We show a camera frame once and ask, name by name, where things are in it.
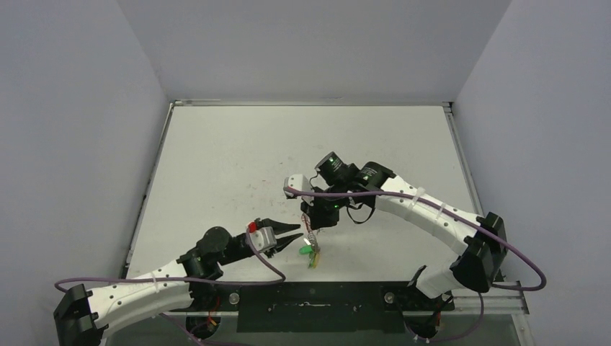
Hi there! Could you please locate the key with green tag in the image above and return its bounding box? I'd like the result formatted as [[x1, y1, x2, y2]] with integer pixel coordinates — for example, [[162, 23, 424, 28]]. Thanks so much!
[[299, 245, 315, 255]]

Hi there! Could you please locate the metal keyring with red grip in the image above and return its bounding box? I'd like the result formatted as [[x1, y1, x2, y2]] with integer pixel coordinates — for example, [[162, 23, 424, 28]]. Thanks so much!
[[301, 213, 321, 254]]

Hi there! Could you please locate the key with yellow tag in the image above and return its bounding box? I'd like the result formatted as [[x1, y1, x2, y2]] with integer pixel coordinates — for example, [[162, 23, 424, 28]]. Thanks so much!
[[308, 252, 320, 269]]

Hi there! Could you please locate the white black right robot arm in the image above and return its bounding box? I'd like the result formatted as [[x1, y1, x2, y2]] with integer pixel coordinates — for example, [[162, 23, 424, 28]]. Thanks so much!
[[284, 151, 507, 309]]

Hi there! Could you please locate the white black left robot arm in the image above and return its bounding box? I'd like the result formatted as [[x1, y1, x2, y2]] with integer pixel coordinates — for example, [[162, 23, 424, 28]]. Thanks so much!
[[53, 218, 302, 345]]

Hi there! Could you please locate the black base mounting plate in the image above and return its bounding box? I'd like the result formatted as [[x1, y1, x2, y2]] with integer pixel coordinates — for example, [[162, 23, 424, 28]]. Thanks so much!
[[184, 281, 455, 334]]

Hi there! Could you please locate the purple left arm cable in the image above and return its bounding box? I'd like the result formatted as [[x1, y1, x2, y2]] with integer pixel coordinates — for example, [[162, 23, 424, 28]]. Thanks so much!
[[54, 229, 287, 346]]

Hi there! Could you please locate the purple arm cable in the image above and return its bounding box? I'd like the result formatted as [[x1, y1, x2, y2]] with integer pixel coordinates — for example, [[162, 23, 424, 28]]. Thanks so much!
[[54, 229, 287, 346], [284, 186, 548, 344]]

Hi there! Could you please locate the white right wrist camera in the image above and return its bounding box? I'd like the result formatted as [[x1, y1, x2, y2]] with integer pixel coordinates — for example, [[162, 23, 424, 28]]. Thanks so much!
[[283, 174, 313, 199]]

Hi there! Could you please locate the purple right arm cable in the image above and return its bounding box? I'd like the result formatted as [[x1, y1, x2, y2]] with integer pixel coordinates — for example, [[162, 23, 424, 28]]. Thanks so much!
[[284, 186, 548, 344]]

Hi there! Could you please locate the aluminium table frame rail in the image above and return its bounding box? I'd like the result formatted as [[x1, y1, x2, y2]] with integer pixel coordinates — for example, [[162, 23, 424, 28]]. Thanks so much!
[[444, 102, 523, 298]]

